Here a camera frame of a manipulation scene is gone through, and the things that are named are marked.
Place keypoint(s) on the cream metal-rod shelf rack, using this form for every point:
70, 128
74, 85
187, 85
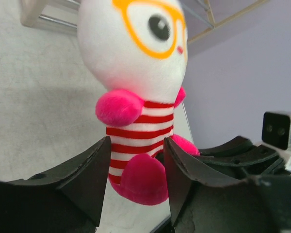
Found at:
112, 13

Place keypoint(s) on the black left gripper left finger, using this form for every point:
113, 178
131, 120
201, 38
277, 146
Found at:
67, 198

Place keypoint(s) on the pink panda plush back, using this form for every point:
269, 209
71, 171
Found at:
142, 71

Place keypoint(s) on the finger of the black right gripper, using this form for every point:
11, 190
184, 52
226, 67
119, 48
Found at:
240, 157

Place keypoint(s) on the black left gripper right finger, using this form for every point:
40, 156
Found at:
204, 200

